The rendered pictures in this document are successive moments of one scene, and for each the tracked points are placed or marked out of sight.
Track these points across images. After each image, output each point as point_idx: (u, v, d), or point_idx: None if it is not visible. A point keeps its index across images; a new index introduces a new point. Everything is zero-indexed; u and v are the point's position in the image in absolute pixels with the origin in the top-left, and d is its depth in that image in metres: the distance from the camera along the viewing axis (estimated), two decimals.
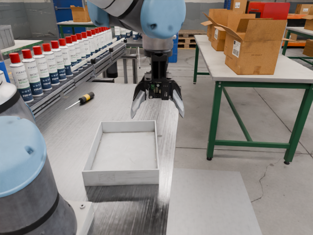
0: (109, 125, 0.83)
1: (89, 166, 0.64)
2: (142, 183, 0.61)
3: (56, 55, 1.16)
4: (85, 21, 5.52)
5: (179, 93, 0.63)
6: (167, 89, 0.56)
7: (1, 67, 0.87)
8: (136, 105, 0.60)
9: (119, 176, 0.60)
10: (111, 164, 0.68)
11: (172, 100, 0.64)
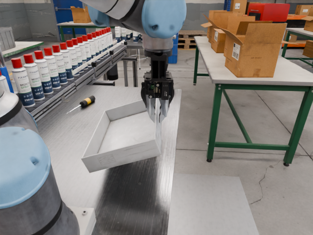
0: (113, 112, 0.81)
1: (92, 153, 0.64)
2: (144, 158, 0.57)
3: (57, 59, 1.17)
4: (86, 22, 5.53)
5: (170, 100, 0.64)
6: (166, 89, 0.56)
7: (3, 72, 0.88)
8: (149, 110, 0.61)
9: (118, 156, 0.57)
10: (115, 147, 0.66)
11: (160, 102, 0.64)
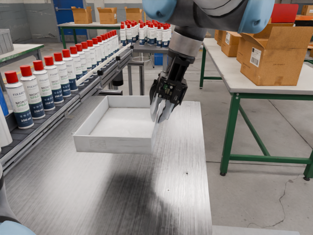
0: (115, 100, 0.81)
1: (85, 134, 0.63)
2: (134, 153, 0.57)
3: (59, 68, 1.01)
4: (87, 22, 5.37)
5: (176, 105, 0.65)
6: (179, 93, 0.56)
7: None
8: (153, 108, 0.61)
9: (110, 144, 0.57)
10: (108, 134, 0.66)
11: (166, 104, 0.64)
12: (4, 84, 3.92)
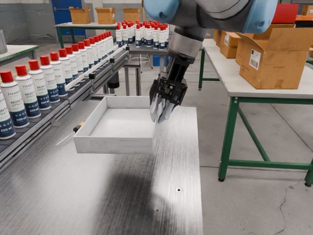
0: (113, 100, 0.80)
1: (85, 134, 0.63)
2: (135, 153, 0.57)
3: (46, 73, 0.95)
4: (85, 23, 5.31)
5: (176, 105, 0.65)
6: (179, 93, 0.56)
7: None
8: (153, 108, 0.61)
9: (111, 144, 0.57)
10: (108, 135, 0.65)
11: (166, 104, 0.64)
12: (0, 85, 3.86)
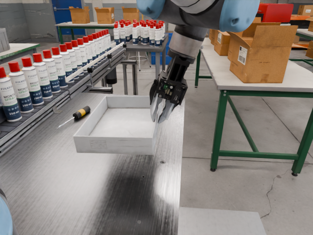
0: (113, 100, 0.80)
1: (85, 134, 0.63)
2: (135, 153, 0.57)
3: (48, 65, 1.06)
4: (85, 22, 5.42)
5: (176, 105, 0.65)
6: (179, 93, 0.56)
7: None
8: (153, 108, 0.61)
9: (111, 144, 0.57)
10: (108, 134, 0.65)
11: (166, 104, 0.64)
12: None
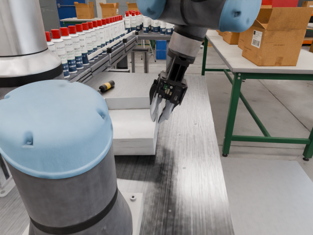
0: (113, 101, 0.80)
1: None
2: (137, 154, 0.57)
3: (73, 41, 1.08)
4: (90, 17, 5.44)
5: (176, 105, 0.65)
6: (179, 93, 0.56)
7: None
8: (153, 108, 0.61)
9: None
10: None
11: (166, 104, 0.64)
12: None
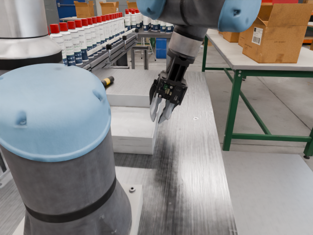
0: (113, 98, 0.80)
1: None
2: (135, 152, 0.57)
3: (72, 36, 1.07)
4: (89, 17, 5.43)
5: (176, 105, 0.65)
6: (178, 93, 0.56)
7: None
8: (153, 108, 0.61)
9: None
10: None
11: (166, 104, 0.64)
12: None
